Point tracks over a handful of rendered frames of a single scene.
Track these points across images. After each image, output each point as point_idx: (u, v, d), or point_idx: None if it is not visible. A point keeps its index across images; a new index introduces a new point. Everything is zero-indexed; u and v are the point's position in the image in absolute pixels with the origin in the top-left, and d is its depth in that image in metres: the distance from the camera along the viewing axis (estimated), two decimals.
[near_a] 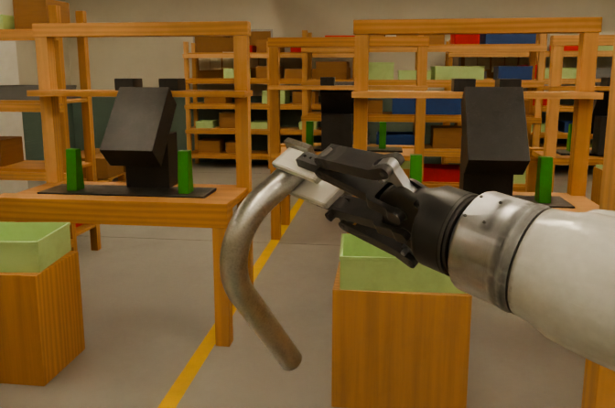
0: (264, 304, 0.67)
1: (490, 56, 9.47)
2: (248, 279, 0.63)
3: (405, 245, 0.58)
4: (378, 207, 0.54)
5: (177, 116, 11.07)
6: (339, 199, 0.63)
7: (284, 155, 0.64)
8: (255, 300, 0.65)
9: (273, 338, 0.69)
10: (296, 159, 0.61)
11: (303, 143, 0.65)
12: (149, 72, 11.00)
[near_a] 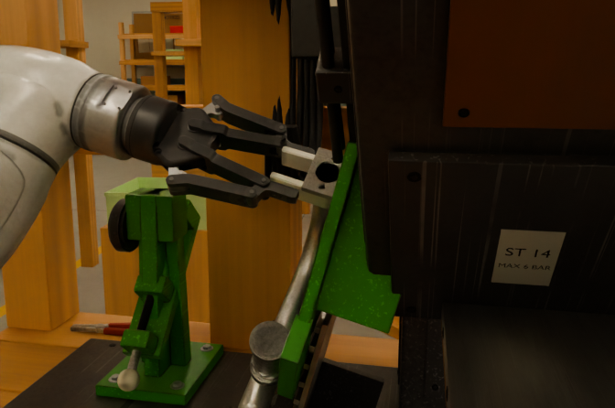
0: (284, 306, 0.67)
1: None
2: (296, 270, 0.70)
3: (185, 177, 0.64)
4: None
5: None
6: (267, 181, 0.63)
7: None
8: (286, 293, 0.69)
9: None
10: None
11: (331, 151, 0.63)
12: (89, 55, 10.90)
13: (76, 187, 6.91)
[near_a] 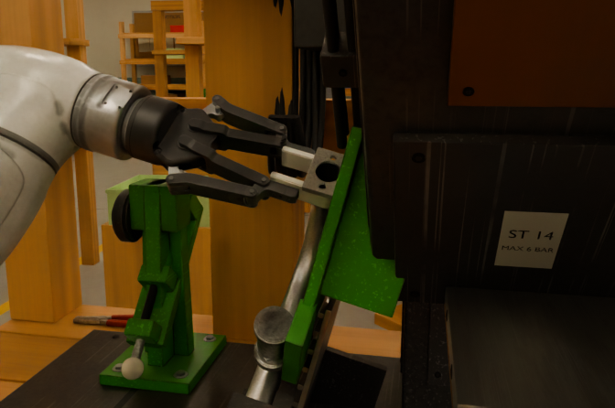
0: (283, 308, 0.67)
1: None
2: (295, 271, 0.70)
3: (185, 176, 0.64)
4: None
5: None
6: (267, 180, 0.63)
7: None
8: (285, 295, 0.69)
9: None
10: None
11: (330, 151, 0.63)
12: (89, 54, 10.90)
13: (76, 187, 6.91)
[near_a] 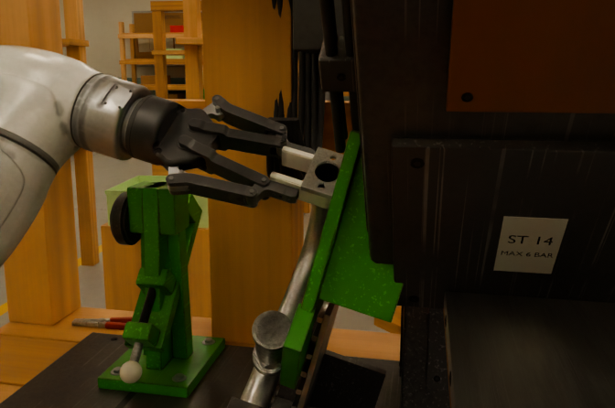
0: (282, 307, 0.67)
1: None
2: (295, 271, 0.70)
3: (185, 177, 0.64)
4: None
5: None
6: (267, 180, 0.63)
7: None
8: (285, 294, 0.69)
9: None
10: None
11: (330, 151, 0.63)
12: (89, 54, 10.90)
13: None
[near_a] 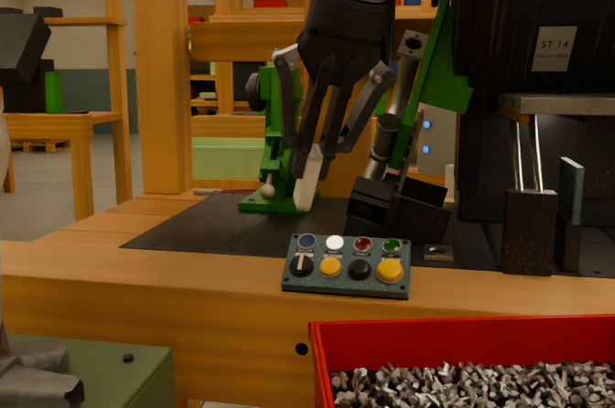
0: None
1: None
2: None
3: (294, 62, 0.57)
4: None
5: (131, 90, 11.29)
6: (308, 147, 0.62)
7: (308, 199, 0.65)
8: None
9: (366, 170, 0.96)
10: (321, 174, 0.65)
11: (415, 31, 0.93)
12: (103, 47, 11.22)
13: (98, 168, 7.22)
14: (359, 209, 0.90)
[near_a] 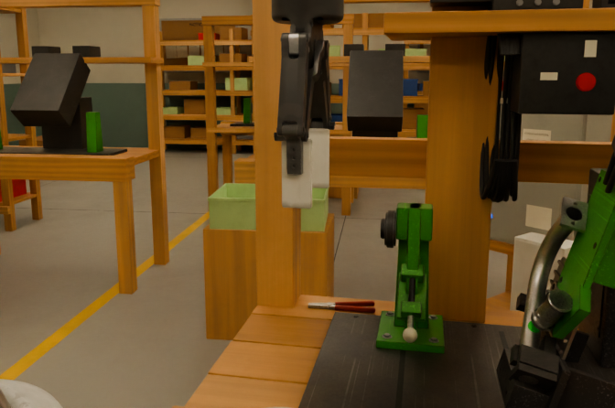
0: (531, 302, 1.00)
1: None
2: (533, 277, 1.03)
3: None
4: (318, 62, 0.59)
5: (145, 103, 11.32)
6: (314, 125, 0.69)
7: (296, 201, 0.59)
8: (527, 293, 1.02)
9: (522, 329, 0.98)
10: (301, 173, 0.57)
11: (573, 199, 0.96)
12: None
13: None
14: (524, 378, 0.92)
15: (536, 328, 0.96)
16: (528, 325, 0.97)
